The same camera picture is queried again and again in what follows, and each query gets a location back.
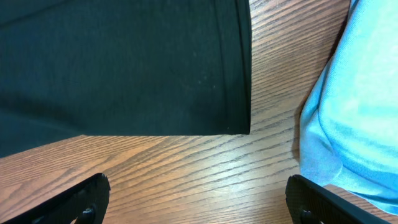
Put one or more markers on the black t-shirt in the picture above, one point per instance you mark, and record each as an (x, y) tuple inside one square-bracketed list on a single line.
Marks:
[(123, 68)]

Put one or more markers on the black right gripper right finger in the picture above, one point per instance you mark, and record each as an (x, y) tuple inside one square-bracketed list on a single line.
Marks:
[(309, 203)]

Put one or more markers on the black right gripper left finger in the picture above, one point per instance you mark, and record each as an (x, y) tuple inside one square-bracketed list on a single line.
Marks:
[(85, 202)]

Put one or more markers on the light blue t-shirt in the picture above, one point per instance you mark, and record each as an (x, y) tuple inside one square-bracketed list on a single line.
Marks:
[(348, 125)]

